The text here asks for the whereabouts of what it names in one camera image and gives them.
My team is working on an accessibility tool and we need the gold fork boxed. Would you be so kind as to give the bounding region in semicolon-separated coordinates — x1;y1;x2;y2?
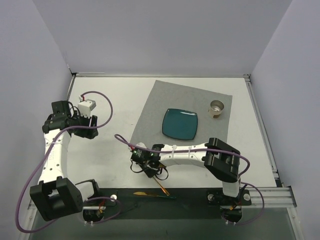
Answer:
153;176;170;196

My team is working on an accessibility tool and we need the gold knife teal handle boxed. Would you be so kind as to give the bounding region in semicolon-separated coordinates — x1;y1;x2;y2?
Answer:
133;191;176;200

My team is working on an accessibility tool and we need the teal square plate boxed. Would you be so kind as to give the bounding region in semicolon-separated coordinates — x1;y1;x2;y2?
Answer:
161;108;198;141

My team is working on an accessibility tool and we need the grey cloth placemat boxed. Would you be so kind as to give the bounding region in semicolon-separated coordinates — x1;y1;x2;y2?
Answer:
130;80;233;149

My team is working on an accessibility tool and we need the white steel cup brown band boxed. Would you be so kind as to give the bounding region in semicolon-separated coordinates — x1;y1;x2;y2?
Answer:
208;100;225;119

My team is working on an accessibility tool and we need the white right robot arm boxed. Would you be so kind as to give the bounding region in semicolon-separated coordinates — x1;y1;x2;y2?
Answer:
142;137;240;204

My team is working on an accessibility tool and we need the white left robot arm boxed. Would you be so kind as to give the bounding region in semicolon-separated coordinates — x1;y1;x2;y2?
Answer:
29;99;102;222

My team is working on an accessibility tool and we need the black front mat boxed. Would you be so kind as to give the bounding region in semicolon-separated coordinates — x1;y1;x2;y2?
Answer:
72;187;241;221

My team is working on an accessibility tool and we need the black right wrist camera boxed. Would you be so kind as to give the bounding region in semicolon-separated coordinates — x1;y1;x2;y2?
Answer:
130;148;151;164

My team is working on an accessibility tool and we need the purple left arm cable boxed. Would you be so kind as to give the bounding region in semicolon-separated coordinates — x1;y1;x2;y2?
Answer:
15;90;123;235

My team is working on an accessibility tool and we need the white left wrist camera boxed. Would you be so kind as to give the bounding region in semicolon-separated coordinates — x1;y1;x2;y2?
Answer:
77;99;97;119

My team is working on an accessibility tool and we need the aluminium front rail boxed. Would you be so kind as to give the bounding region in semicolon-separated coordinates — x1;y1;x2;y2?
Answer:
27;186;298;211

